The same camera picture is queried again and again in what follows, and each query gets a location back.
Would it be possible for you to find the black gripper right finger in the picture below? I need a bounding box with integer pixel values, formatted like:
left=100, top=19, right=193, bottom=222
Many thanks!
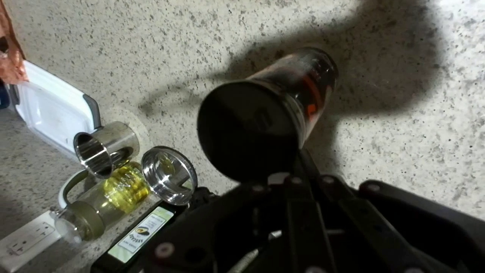
left=312, top=174, right=485, bottom=273

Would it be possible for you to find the glass oil cruet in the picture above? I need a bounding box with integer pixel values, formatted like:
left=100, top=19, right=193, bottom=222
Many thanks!
left=55, top=162, right=150, bottom=242

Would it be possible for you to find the stainless steel cup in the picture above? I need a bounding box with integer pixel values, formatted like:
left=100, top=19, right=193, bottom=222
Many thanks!
left=73, top=121, right=140, bottom=177

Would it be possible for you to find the white wall outlet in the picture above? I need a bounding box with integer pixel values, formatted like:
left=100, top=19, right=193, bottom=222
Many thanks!
left=0, top=210, right=61, bottom=273

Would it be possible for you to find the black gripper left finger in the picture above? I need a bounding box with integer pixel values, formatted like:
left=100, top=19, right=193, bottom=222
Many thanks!
left=140, top=183, right=291, bottom=273

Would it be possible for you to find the black plastic can lid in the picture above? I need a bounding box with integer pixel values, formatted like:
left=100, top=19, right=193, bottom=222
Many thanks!
left=197, top=81, right=300, bottom=181

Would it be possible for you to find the tall dark snack can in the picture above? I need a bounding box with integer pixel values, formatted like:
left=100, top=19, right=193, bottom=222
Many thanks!
left=197, top=46, right=338, bottom=181

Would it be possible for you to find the tall labelled oil bottle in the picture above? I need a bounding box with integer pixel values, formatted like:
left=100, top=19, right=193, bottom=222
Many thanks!
left=90, top=201, right=185, bottom=273

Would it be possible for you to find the white plastic tray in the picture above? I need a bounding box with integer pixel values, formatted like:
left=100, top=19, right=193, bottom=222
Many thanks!
left=14, top=60, right=102, bottom=157

